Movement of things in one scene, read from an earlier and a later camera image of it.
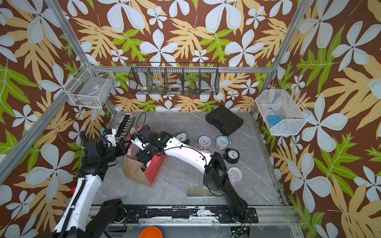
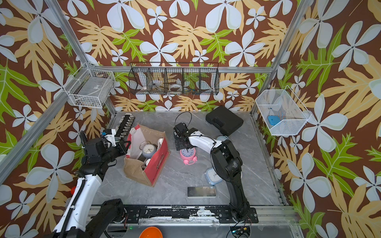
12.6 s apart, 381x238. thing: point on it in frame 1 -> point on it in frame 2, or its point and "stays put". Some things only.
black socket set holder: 125,123 stays put
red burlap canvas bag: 135,170 stays put
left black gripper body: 113,153 stays put
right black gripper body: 146,154 -> 180,145
